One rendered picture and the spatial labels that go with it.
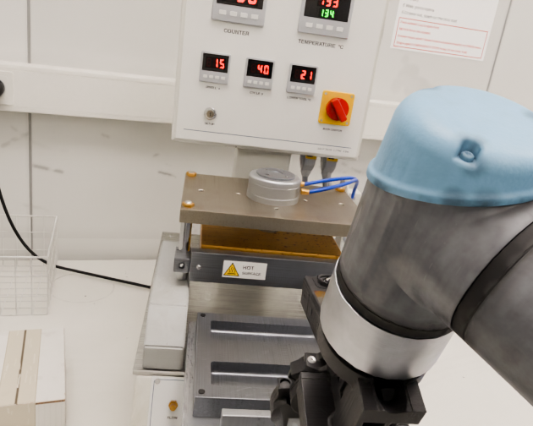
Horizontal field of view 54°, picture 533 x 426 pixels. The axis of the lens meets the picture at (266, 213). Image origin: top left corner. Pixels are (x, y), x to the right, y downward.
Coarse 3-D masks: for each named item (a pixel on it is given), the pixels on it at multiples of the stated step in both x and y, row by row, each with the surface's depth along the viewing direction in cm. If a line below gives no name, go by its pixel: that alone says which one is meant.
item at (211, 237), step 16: (208, 240) 75; (224, 240) 75; (240, 240) 76; (256, 240) 77; (272, 240) 78; (288, 240) 79; (304, 240) 80; (320, 240) 80; (304, 256) 75; (320, 256) 75; (336, 256) 76
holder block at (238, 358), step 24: (216, 336) 66; (240, 336) 67; (264, 336) 68; (288, 336) 68; (312, 336) 69; (216, 360) 59; (240, 360) 60; (264, 360) 60; (288, 360) 61; (216, 384) 58; (240, 384) 58; (264, 384) 59; (216, 408) 54; (240, 408) 54; (264, 408) 54
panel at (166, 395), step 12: (156, 384) 66; (168, 384) 66; (180, 384) 66; (156, 396) 66; (168, 396) 66; (180, 396) 66; (156, 408) 66; (168, 408) 66; (180, 408) 66; (156, 420) 66; (168, 420) 66; (180, 420) 66
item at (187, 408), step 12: (192, 324) 70; (192, 336) 67; (192, 348) 65; (192, 360) 63; (192, 372) 61; (192, 384) 59; (192, 396) 57; (192, 408) 55; (192, 420) 53; (204, 420) 54; (216, 420) 54; (228, 420) 49; (240, 420) 49; (252, 420) 49; (264, 420) 50
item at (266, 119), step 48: (192, 0) 82; (288, 0) 83; (384, 0) 85; (192, 48) 84; (240, 48) 85; (288, 48) 86; (336, 48) 86; (192, 96) 87; (240, 96) 87; (288, 96) 88; (336, 96) 89; (240, 144) 90; (288, 144) 91; (336, 144) 92; (336, 240) 98
